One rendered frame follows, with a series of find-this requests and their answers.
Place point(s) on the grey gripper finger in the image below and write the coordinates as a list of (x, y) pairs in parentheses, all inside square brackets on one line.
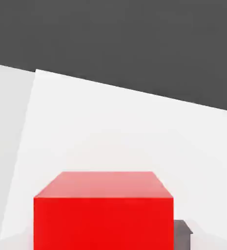
[(181, 234)]

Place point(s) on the small red cube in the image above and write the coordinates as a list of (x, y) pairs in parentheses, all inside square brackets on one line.
[(103, 220)]

